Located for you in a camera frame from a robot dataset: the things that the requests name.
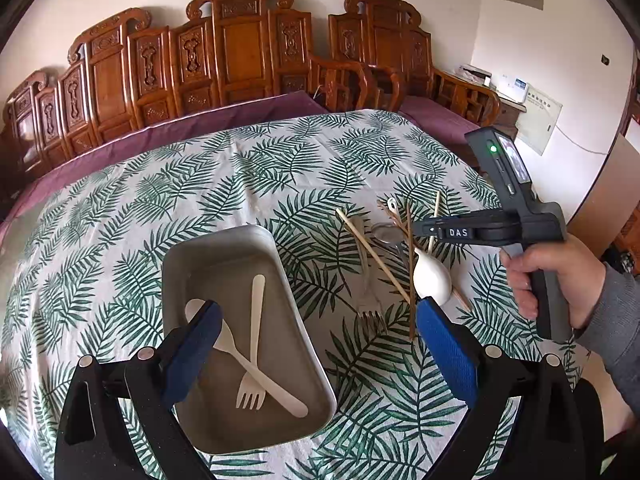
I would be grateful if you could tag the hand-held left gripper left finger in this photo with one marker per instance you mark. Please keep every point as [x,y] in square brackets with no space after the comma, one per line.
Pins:
[192,347]

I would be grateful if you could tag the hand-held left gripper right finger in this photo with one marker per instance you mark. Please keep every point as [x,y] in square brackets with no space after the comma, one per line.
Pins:
[447,352]

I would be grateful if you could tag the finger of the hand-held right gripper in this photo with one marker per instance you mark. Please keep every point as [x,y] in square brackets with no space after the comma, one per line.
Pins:
[457,232]

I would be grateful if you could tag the light bamboo chopstick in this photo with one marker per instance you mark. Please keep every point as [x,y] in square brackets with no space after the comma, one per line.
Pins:
[436,207]
[372,255]

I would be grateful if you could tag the metal spoon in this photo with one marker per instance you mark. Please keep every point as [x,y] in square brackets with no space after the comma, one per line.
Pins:
[384,235]

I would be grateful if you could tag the grey rectangular tray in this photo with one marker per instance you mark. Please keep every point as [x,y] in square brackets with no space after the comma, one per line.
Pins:
[280,290]

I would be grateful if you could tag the person's right forearm grey sleeve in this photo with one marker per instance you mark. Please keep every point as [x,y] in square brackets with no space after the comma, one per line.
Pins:
[620,320]

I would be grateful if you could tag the person's right hand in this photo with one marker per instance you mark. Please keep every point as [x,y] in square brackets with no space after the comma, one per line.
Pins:
[575,275]

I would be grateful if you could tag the cream plastic spoon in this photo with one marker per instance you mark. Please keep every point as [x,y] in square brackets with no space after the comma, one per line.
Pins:
[235,345]

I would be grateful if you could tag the white ceramic spoon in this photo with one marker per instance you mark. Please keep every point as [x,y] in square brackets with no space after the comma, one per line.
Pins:
[430,277]

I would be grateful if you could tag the cream plastic fork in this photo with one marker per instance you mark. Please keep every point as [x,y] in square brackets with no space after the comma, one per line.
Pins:
[256,320]

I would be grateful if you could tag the beige board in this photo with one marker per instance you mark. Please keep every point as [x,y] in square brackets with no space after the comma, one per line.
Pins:
[607,195]

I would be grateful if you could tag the clear plastic fork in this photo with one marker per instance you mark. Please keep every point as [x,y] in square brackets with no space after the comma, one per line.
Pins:
[367,280]

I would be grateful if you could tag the white electrical box door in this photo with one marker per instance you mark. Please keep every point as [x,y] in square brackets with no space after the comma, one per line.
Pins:
[540,120]

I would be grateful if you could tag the purple armchair cushion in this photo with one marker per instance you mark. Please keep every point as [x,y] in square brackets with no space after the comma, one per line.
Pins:
[440,120]

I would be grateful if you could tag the wooden side table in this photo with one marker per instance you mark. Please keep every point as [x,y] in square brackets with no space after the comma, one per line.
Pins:
[507,112]

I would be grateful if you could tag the green leaf print tablecloth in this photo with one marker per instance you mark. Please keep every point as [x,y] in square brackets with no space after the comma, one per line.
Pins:
[200,195]

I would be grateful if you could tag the white printer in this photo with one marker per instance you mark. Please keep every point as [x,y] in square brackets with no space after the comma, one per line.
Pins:
[475,74]

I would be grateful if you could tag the carved wooden armchair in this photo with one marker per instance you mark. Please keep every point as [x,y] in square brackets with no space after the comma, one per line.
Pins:
[390,45]

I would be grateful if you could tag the long purple bench cushion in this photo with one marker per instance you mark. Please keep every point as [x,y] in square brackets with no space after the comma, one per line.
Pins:
[165,127]

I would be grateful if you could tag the carved wooden bench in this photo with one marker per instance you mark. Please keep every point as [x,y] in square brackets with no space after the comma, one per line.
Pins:
[150,70]

